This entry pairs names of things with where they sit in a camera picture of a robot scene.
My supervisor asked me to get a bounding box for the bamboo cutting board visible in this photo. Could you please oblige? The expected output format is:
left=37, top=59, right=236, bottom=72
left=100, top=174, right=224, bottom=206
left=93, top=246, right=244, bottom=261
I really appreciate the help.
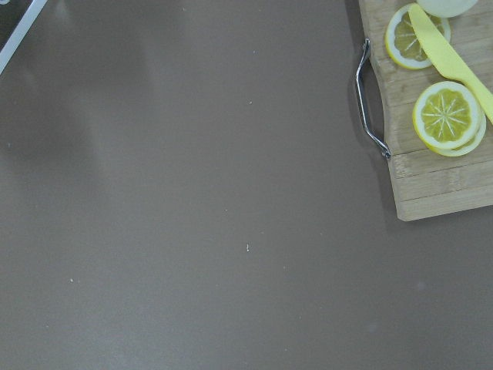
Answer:
left=359, top=1, right=492, bottom=221

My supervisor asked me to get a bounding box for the top stacked lemon slice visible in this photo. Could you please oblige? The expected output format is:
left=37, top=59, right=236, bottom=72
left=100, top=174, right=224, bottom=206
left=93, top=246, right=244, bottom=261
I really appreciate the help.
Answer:
left=412, top=81, right=484, bottom=150

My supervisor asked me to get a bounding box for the white steamed bun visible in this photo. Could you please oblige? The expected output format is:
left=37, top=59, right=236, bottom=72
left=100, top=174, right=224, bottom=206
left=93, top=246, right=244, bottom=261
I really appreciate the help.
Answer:
left=416, top=0, right=478, bottom=18

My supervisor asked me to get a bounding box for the white metal frame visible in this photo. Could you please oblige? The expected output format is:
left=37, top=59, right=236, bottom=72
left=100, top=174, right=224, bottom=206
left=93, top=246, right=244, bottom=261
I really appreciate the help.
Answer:
left=1, top=0, right=47, bottom=72

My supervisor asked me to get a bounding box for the yellow plastic knife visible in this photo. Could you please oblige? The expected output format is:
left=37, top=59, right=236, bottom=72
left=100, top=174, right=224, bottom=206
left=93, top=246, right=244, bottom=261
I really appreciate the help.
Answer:
left=408, top=4, right=492, bottom=123

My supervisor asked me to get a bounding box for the lemon slice near bun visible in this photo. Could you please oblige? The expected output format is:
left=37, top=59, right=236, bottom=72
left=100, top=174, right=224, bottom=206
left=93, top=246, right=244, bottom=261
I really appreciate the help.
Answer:
left=384, top=3, right=432, bottom=70

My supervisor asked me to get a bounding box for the stacked lemon slice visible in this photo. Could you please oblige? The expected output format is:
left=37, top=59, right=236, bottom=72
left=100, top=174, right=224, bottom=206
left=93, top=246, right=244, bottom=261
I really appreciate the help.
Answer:
left=412, top=81, right=484, bottom=150
left=432, top=116, right=486, bottom=157

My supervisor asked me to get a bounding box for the bottom stacked lemon slice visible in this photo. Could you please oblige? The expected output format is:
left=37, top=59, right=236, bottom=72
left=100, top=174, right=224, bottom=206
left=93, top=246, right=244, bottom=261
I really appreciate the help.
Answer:
left=432, top=116, right=486, bottom=157

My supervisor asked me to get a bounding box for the metal cutting board handle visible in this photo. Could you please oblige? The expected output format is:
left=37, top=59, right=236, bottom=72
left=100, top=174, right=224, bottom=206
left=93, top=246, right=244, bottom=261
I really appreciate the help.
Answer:
left=354, top=37, right=391, bottom=160

